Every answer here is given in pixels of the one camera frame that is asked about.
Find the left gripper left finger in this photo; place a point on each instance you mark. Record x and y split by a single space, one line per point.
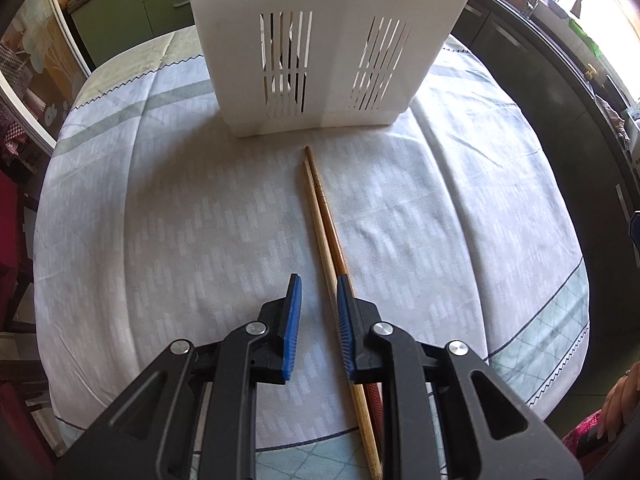
191 413

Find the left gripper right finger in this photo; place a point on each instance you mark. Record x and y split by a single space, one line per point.
447 414

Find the dark brown wooden chopstick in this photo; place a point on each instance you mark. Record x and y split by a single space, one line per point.
371 391

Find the light wooden chopstick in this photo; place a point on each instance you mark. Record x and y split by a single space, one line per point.
359 400

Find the green lower kitchen cabinets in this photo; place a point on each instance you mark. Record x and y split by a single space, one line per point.
109 27

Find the person's hand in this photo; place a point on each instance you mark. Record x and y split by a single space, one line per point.
619 404

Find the patterned grey tablecloth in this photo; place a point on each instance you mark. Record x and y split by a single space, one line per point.
156 222

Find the sliding glass door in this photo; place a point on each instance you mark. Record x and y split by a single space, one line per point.
42 72

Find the white plastic utensil holder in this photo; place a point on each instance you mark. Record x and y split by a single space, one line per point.
287 65

